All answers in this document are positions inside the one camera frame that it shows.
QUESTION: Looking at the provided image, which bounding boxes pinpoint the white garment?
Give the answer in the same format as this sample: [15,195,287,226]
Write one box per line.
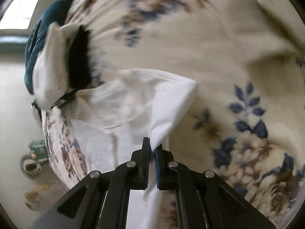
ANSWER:
[69,68,199,229]

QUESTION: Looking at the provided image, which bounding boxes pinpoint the floral bed blanket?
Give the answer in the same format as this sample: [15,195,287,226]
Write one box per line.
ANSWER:
[42,0,304,228]

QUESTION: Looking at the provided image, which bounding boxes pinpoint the teal folded quilt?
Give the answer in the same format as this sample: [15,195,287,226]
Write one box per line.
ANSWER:
[24,0,73,95]

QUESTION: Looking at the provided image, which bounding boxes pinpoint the green storage rack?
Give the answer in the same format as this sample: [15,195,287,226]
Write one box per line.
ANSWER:
[28,139,49,165]

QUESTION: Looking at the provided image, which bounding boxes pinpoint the folded white clothes stack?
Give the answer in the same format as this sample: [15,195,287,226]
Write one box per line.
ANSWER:
[33,22,80,111]

